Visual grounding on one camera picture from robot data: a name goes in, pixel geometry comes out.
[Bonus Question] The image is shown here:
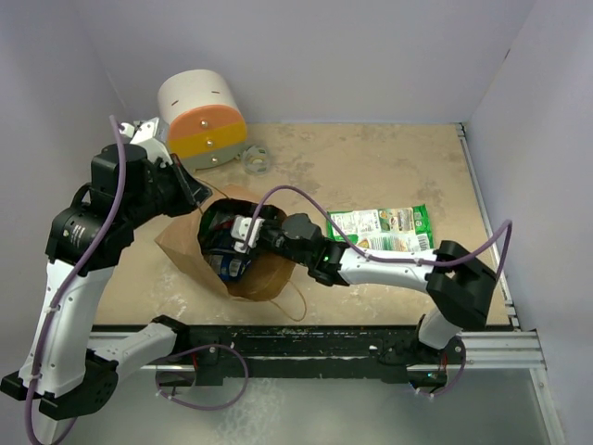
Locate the dark blue snack packet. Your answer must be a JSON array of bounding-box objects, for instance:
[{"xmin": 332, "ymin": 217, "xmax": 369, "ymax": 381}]
[{"xmin": 205, "ymin": 251, "xmax": 251, "ymax": 282}]

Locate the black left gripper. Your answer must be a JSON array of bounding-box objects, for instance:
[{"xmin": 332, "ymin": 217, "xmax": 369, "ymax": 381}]
[{"xmin": 125, "ymin": 153, "xmax": 212, "ymax": 229}]

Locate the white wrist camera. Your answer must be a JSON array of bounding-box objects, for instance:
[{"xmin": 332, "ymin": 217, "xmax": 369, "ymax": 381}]
[
  {"xmin": 120, "ymin": 118, "xmax": 171, "ymax": 165},
  {"xmin": 231, "ymin": 215, "xmax": 264, "ymax": 253}
]

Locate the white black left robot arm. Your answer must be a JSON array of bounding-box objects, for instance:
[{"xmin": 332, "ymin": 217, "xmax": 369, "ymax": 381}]
[{"xmin": 1, "ymin": 144, "xmax": 212, "ymax": 421}]

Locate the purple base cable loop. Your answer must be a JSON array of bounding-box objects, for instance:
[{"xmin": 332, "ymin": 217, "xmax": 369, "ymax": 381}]
[{"xmin": 155, "ymin": 341, "xmax": 251, "ymax": 411}]

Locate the aluminium frame rail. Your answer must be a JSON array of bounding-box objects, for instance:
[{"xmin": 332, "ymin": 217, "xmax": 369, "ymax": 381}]
[{"xmin": 87, "ymin": 121, "xmax": 548, "ymax": 372}]

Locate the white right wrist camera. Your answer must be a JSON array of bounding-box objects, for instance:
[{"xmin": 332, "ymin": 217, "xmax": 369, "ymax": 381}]
[{"xmin": 231, "ymin": 215, "xmax": 264, "ymax": 253}]

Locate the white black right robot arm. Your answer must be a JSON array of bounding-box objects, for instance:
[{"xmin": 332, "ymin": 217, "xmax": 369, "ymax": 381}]
[{"xmin": 240, "ymin": 213, "xmax": 497, "ymax": 362}]

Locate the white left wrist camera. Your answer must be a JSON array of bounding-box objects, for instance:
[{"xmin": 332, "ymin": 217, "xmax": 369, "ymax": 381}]
[{"xmin": 120, "ymin": 118, "xmax": 171, "ymax": 165}]

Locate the green white snack packet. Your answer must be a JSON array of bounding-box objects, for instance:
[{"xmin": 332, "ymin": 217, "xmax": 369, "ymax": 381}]
[{"xmin": 329, "ymin": 204, "xmax": 435, "ymax": 252}]

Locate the white cylindrical mini drawer cabinet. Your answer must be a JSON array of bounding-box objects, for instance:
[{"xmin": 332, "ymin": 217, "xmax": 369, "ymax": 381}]
[{"xmin": 157, "ymin": 70, "xmax": 247, "ymax": 172}]

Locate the brown paper bag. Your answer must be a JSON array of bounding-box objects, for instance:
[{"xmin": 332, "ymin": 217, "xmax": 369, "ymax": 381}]
[{"xmin": 155, "ymin": 184, "xmax": 305, "ymax": 323}]

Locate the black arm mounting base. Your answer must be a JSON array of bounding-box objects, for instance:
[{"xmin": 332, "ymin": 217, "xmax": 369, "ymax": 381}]
[{"xmin": 159, "ymin": 325, "xmax": 466, "ymax": 388}]

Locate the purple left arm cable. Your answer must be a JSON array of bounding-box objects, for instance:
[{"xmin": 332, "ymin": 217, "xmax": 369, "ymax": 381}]
[{"xmin": 25, "ymin": 115, "xmax": 127, "ymax": 445}]

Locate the clear tape roll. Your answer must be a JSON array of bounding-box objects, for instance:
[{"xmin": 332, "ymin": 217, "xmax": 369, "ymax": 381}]
[{"xmin": 240, "ymin": 145, "xmax": 271, "ymax": 175}]

